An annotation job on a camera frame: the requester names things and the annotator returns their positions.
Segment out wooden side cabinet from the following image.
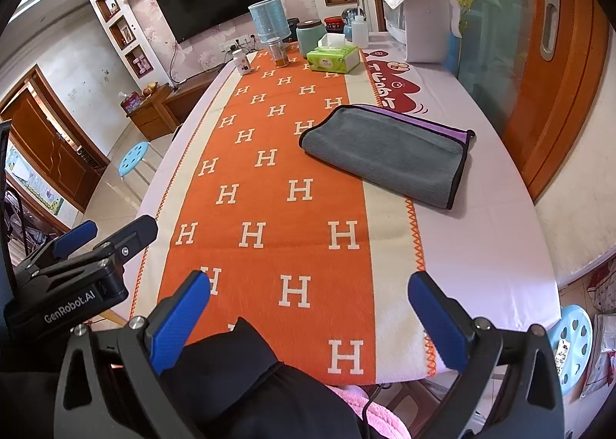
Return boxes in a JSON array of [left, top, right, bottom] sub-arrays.
[[126, 83, 182, 142]]

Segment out white water dispenser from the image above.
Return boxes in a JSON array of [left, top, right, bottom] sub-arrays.
[[382, 0, 458, 63]]

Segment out low wooden television stand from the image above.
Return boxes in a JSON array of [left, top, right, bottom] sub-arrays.
[[166, 65, 227, 122]]

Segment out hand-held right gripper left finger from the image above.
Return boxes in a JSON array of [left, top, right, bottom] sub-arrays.
[[53, 270, 213, 439]]

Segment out white niche shelving column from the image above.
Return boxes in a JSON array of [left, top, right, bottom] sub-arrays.
[[87, 0, 161, 80]]

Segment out orange wooden door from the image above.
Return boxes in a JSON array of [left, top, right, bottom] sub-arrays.
[[495, 0, 610, 203]]

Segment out orange letter-print blanket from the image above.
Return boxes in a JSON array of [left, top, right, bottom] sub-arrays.
[[129, 47, 437, 377]]

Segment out green tissue pack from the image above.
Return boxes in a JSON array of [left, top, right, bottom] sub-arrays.
[[306, 45, 361, 73]]

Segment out silver door handle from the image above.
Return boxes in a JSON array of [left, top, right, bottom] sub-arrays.
[[539, 0, 562, 61]]

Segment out brown wooden double door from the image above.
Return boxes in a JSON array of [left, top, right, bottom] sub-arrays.
[[0, 65, 109, 215]]

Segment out colourful wall poster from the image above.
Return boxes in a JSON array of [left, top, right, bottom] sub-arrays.
[[5, 145, 66, 217]]

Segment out black cable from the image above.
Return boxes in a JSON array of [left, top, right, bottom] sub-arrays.
[[360, 381, 396, 439]]

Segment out glass jar with metal lid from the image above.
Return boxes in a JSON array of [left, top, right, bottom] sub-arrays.
[[267, 36, 288, 68]]

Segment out person's black clothing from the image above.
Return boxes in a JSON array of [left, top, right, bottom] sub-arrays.
[[159, 316, 363, 439]]

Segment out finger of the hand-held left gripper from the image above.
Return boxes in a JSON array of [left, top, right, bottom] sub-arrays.
[[13, 220, 99, 283], [94, 215, 159, 272]]

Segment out white plastic bottle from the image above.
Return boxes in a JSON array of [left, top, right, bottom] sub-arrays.
[[350, 16, 369, 48]]

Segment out grey towel with purple edge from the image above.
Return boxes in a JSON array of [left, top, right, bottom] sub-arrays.
[[299, 105, 476, 210]]

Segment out white pill bottle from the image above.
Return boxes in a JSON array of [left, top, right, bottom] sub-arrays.
[[232, 48, 252, 76]]

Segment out plastic bags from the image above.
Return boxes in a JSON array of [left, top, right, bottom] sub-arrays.
[[580, 260, 616, 397]]

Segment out teal ceramic jar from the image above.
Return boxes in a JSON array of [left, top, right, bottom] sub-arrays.
[[295, 20, 327, 60]]

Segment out light blue plastic stool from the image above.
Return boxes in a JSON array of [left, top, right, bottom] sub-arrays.
[[547, 304, 594, 394], [118, 141, 162, 186]]

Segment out pale tablecloth with red cartoon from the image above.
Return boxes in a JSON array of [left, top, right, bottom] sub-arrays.
[[129, 30, 562, 378]]

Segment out pink fleece cloth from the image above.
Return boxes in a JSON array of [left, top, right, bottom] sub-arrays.
[[327, 384, 411, 439]]

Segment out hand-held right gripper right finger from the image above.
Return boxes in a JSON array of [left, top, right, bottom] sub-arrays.
[[407, 270, 565, 439]]

